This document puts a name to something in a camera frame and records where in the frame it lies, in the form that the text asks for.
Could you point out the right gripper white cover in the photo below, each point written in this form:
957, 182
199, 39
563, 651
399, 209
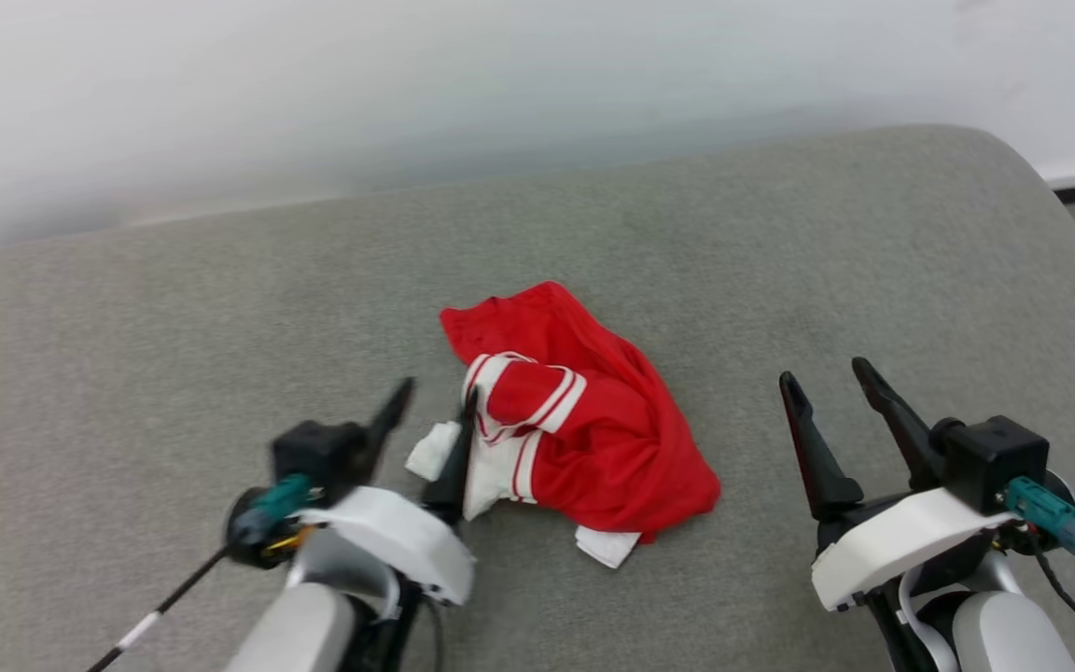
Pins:
892, 546

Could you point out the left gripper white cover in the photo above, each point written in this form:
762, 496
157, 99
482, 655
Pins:
397, 537

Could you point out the red and white garment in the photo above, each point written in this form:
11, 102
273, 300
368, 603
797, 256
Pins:
612, 439

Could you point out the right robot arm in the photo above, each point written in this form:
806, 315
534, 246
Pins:
1013, 635

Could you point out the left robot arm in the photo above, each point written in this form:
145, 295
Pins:
295, 635

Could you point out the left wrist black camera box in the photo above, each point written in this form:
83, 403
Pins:
318, 457

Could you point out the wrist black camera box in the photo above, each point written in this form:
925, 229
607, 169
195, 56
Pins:
999, 462
318, 457

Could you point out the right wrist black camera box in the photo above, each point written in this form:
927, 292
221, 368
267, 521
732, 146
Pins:
999, 462

